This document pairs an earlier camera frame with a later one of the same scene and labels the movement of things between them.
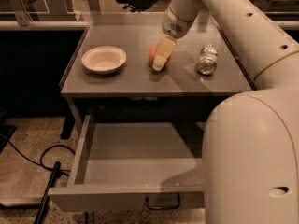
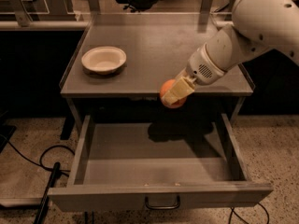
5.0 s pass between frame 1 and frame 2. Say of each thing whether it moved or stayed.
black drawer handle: stayed
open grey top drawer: stayed
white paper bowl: stayed
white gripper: moved
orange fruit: moved
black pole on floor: stayed
